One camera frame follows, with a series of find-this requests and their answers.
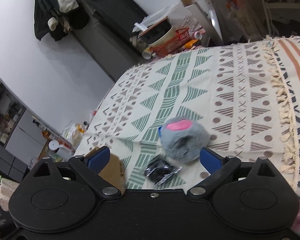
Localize grey plush slipper toy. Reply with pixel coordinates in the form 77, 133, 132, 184
158, 116, 210, 164

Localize black item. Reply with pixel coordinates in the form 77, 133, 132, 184
143, 155, 182, 187

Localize cardboard box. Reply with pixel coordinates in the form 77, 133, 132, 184
84, 146, 126, 193

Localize white round bottle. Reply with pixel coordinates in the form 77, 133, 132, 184
49, 140, 60, 153

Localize patterned tasselled blanket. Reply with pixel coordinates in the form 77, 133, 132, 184
76, 38, 300, 195

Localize dark cabinet shelf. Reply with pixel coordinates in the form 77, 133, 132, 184
0, 83, 26, 148

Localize striped orange blanket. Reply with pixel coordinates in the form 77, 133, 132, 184
272, 36, 300, 147

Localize red plastic basket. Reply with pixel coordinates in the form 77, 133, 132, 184
151, 28, 191, 57

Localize white bowl-shaped appliance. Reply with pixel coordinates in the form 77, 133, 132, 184
130, 17, 176, 48

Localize hanging dark clothes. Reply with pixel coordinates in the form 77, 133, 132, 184
34, 0, 90, 41

